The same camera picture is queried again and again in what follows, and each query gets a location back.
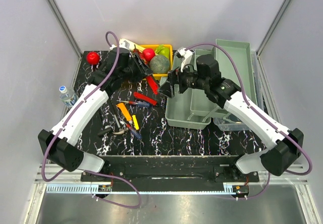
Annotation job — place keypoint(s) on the silver pliers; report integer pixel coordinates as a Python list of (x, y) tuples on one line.
[(121, 129)]

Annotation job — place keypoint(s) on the white radish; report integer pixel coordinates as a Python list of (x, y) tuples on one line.
[(130, 45)]

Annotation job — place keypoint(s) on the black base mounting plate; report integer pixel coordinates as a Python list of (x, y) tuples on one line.
[(194, 174)]

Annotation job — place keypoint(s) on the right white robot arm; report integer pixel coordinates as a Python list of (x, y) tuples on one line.
[(282, 146)]

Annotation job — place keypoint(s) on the blue red screwdriver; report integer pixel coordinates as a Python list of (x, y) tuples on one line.
[(134, 132), (137, 103)]

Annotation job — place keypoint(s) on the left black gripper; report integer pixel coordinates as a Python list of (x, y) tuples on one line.
[(143, 71)]

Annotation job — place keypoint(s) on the orange handled tool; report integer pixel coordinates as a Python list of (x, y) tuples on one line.
[(121, 106)]

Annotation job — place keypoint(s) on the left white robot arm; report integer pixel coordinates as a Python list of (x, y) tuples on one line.
[(59, 144)]

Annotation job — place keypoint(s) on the red apple in tray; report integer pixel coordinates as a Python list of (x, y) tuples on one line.
[(148, 54)]

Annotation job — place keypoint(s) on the yellow utility knife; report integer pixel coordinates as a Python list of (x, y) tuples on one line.
[(135, 123)]

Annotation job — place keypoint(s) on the green netted melon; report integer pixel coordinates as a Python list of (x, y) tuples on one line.
[(159, 64)]

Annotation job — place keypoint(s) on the aluminium frame rail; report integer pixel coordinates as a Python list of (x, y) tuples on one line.
[(65, 177)]

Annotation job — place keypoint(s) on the black handled tool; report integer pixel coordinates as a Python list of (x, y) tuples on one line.
[(105, 131)]

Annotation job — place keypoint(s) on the red apple on table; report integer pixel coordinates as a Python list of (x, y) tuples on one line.
[(93, 58)]

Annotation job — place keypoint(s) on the clear plastic tool box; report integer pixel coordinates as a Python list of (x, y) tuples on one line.
[(193, 108)]

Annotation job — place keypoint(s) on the green pepper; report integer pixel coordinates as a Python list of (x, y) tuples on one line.
[(163, 50)]

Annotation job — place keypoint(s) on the yellow plastic tray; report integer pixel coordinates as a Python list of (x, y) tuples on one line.
[(154, 47)]

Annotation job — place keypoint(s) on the red handled pliers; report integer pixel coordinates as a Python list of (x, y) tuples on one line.
[(153, 84)]

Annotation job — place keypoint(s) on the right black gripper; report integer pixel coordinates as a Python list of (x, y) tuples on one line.
[(166, 89)]

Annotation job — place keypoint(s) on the plastic water bottle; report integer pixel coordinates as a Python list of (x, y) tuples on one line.
[(68, 96)]

